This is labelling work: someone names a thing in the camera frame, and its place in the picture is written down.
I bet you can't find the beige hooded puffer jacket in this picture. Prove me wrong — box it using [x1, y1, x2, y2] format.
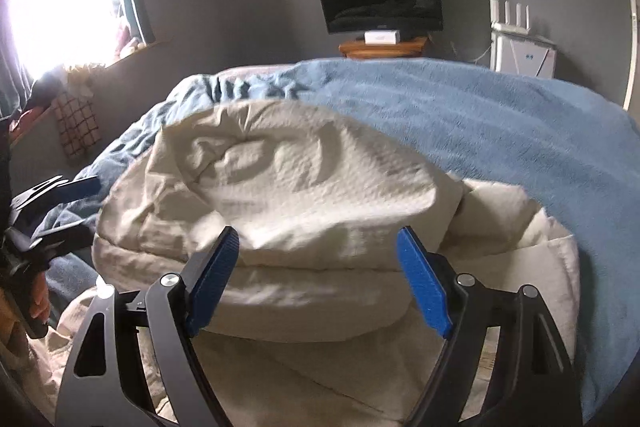
[27, 99, 582, 427]

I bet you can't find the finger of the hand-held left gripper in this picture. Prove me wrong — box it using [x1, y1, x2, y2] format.
[27, 219, 94, 259]
[11, 175, 102, 219]

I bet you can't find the white router with antennas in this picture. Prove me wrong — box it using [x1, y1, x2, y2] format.
[489, 0, 557, 46]

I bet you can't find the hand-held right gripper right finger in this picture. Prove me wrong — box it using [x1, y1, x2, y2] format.
[396, 226, 585, 427]

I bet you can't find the white box appliance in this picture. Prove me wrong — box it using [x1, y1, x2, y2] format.
[490, 32, 559, 80]

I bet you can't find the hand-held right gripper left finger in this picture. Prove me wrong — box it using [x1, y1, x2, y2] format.
[55, 226, 241, 427]

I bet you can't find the white-framed door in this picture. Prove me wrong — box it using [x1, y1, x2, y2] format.
[621, 0, 640, 114]

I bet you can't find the white grid-pattern cloth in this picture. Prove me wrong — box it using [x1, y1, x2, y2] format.
[51, 93, 99, 156]

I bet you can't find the blue fleece blanket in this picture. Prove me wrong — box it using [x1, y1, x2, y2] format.
[36, 57, 640, 427]

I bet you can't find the person's left hand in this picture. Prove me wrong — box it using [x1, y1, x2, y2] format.
[29, 276, 52, 333]

